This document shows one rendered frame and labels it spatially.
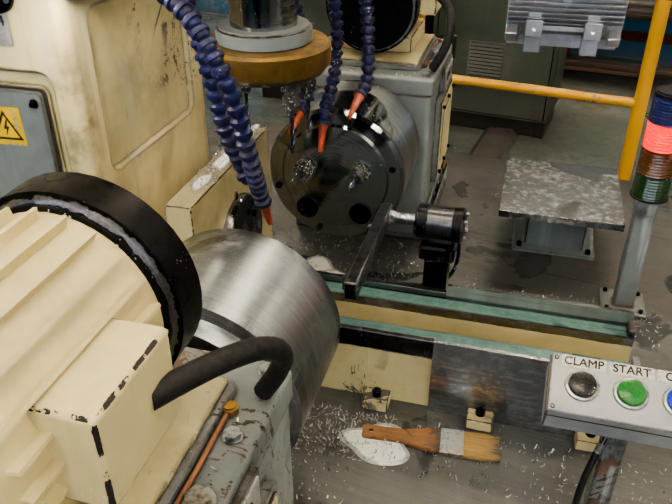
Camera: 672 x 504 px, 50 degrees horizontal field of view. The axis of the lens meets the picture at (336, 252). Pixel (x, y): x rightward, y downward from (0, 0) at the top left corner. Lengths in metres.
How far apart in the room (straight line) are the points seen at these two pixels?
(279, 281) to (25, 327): 0.41
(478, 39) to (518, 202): 2.76
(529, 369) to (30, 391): 0.78
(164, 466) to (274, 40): 0.57
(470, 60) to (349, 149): 3.03
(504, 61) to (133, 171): 3.32
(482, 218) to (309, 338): 0.94
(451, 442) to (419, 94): 0.68
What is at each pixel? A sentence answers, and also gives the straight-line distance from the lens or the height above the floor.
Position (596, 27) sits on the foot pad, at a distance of 1.38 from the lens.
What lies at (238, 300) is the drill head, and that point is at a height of 1.16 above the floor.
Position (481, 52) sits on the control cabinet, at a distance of 4.23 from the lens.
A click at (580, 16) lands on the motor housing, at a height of 1.29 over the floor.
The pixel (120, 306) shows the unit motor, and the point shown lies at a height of 1.32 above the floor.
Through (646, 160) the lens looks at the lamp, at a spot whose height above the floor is 1.10.
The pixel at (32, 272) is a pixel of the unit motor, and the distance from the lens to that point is 0.49.
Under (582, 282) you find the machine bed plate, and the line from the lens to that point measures 1.51.
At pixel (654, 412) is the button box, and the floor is 1.06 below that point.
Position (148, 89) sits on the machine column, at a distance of 1.13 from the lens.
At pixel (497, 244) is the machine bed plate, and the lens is 1.60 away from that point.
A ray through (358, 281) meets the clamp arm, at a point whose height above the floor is 1.03.
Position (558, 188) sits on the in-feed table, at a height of 0.92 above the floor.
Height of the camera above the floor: 1.60
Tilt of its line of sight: 31 degrees down
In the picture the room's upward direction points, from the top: straight up
